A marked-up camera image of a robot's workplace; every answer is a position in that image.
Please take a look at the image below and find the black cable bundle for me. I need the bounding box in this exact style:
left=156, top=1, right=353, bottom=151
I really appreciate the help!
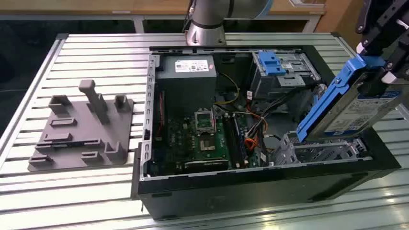
left=248, top=83, right=320, bottom=144

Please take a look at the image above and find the black RAM slot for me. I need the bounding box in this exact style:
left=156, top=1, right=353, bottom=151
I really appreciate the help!
left=222, top=114, right=241, bottom=169

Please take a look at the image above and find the green motherboard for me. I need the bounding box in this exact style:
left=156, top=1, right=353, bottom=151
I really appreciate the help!
left=152, top=105, right=266, bottom=172

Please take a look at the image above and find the yellow wire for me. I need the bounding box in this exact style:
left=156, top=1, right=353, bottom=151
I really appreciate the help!
left=214, top=73, right=241, bottom=105

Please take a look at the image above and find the wooden cabinet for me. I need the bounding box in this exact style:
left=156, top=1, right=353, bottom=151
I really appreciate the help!
left=314, top=0, right=364, bottom=34

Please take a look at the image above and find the grey plastic parts rack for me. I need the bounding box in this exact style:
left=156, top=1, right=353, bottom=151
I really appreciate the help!
left=28, top=80, right=134, bottom=172

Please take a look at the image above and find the metal disk bay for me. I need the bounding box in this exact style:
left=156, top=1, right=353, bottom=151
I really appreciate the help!
left=273, top=130, right=373, bottom=166

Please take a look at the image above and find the hard disk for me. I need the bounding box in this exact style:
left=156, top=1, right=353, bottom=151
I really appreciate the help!
left=296, top=56, right=402, bottom=144

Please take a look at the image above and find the metal optical drive bay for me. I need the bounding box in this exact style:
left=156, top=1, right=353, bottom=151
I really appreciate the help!
left=252, top=50, right=322, bottom=101

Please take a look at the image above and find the metal socket cover frame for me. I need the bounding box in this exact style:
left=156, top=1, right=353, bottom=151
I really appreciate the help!
left=193, top=107, right=218, bottom=135

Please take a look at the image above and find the black graphics card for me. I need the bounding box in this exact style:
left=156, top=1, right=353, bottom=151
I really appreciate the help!
left=181, top=159, right=230, bottom=172

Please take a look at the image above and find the grey power supply unit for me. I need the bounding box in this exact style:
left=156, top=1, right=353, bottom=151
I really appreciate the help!
left=156, top=55, right=218, bottom=113

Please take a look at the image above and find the wooden workbench white frame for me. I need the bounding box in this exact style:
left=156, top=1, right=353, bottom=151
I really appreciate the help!
left=0, top=0, right=326, bottom=34

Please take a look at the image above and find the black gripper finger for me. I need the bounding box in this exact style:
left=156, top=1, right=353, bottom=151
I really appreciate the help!
left=356, top=0, right=404, bottom=56
left=357, top=14, right=409, bottom=97

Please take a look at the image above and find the black open PC case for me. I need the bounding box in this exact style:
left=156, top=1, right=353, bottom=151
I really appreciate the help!
left=130, top=44, right=402, bottom=221

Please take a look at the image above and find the orange wire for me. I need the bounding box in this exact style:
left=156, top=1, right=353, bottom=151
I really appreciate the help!
left=244, top=112, right=268, bottom=151

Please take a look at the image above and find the blue plastic drive latch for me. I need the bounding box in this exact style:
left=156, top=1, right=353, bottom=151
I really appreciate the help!
left=258, top=52, right=286, bottom=76

